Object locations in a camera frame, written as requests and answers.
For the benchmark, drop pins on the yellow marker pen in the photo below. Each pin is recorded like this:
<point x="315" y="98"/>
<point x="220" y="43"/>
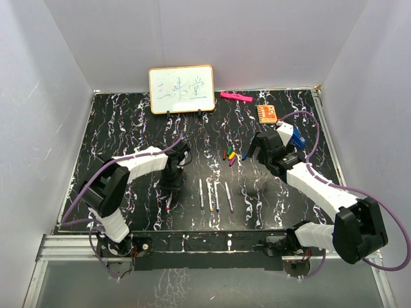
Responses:
<point x="209" y="196"/>

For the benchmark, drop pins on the red marker pen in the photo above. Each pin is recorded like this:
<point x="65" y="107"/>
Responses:
<point x="168" y="203"/>

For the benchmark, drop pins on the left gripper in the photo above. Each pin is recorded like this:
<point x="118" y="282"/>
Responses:
<point x="167" y="188"/>

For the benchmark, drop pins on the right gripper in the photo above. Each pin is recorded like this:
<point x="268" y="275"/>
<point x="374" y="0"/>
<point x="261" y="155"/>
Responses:
<point x="253" y="147"/>

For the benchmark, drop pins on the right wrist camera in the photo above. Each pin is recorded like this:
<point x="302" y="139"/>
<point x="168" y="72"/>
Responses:
<point x="285" y="131"/>

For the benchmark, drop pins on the pink pen cap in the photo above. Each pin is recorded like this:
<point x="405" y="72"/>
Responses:
<point x="232" y="161"/>

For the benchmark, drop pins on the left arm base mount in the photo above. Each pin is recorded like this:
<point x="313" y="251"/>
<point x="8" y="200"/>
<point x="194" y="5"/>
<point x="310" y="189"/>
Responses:
<point x="132" y="247"/>

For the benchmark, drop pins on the blue marker pen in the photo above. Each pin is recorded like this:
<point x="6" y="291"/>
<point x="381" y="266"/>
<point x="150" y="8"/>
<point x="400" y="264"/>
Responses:
<point x="216" y="196"/>

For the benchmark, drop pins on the green marker pen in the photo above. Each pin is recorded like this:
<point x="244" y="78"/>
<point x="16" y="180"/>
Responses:
<point x="201" y="194"/>

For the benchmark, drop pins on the pink marker pen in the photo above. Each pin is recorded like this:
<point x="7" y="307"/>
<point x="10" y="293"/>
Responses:
<point x="229" y="198"/>

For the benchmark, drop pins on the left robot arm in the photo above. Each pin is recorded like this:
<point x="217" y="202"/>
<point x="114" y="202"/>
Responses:
<point x="104" y="186"/>

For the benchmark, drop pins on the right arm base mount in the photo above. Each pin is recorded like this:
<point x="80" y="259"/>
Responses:
<point x="283" y="246"/>

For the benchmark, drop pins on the blue plastic clip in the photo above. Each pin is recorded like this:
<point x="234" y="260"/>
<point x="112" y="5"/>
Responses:
<point x="297" y="139"/>

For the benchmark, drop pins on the yellow pen cap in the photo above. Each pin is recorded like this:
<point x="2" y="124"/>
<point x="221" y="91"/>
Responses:
<point x="231" y="156"/>

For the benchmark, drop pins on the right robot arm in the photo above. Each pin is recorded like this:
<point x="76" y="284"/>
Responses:
<point x="357" y="228"/>

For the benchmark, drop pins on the small whiteboard with writing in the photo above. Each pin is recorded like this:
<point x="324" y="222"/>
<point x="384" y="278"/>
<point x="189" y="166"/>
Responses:
<point x="181" y="89"/>

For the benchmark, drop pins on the orange card box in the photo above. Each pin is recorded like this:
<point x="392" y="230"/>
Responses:
<point x="267" y="114"/>

